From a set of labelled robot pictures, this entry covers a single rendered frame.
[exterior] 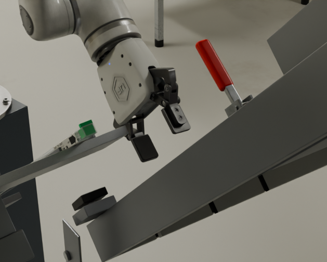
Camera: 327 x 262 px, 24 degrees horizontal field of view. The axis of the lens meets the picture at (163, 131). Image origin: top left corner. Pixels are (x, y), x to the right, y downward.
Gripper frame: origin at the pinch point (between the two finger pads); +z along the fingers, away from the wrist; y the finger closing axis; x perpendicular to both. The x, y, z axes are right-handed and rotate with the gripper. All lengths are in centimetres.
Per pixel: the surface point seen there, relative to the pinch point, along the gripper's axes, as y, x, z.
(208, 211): -11.3, 11.2, 10.3
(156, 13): -137, 145, -98
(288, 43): 40.3, -15.4, 6.8
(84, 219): -8.2, -12.6, 5.6
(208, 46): 29.1, -13.0, 0.2
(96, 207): -6.1, -11.4, 4.9
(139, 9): -170, 168, -120
